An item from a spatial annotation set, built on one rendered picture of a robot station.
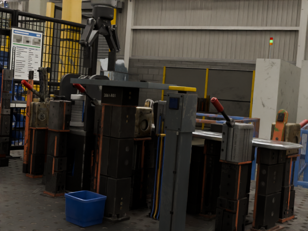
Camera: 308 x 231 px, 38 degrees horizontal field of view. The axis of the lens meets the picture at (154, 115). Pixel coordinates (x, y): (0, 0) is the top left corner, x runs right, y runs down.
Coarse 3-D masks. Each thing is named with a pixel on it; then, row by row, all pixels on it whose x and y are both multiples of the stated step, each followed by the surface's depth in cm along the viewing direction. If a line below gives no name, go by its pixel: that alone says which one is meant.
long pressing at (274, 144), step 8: (152, 128) 173; (192, 136) 160; (200, 136) 158; (208, 136) 156; (216, 136) 154; (256, 144) 144; (264, 144) 142; (272, 144) 140; (280, 144) 144; (288, 144) 146; (296, 144) 149
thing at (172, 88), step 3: (171, 87) 132; (174, 87) 131; (177, 87) 130; (180, 87) 130; (183, 87) 129; (186, 87) 130; (189, 87) 131; (177, 90) 134; (180, 90) 130; (183, 90) 129; (186, 90) 130; (189, 90) 131; (192, 90) 132; (195, 90) 133; (186, 93) 133
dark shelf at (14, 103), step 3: (12, 102) 235; (15, 102) 236; (18, 102) 239; (21, 102) 241; (24, 102) 244; (12, 105) 234; (15, 105) 236; (18, 105) 237; (21, 105) 238; (24, 105) 240
